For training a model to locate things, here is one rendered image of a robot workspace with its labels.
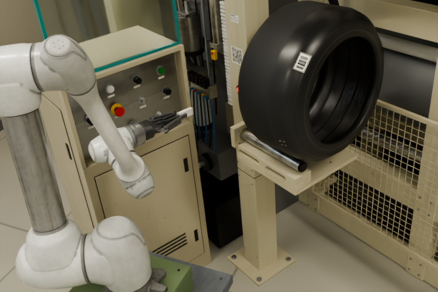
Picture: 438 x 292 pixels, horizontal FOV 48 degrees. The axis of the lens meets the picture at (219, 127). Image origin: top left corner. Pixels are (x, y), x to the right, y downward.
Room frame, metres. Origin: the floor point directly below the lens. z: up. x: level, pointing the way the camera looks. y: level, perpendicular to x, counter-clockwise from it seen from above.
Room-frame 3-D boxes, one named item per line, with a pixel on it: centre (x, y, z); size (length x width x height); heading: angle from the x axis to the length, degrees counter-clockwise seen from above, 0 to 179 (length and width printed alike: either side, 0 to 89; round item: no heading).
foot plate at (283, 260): (1.96, -0.16, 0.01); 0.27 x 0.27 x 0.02; 35
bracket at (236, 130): (1.90, -0.22, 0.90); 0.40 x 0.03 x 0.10; 125
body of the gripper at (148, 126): (1.67, 0.26, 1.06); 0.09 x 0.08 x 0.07; 124
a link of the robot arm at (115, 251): (1.16, 0.35, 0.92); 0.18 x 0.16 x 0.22; 93
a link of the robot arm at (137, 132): (1.63, 0.32, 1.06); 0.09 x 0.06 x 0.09; 34
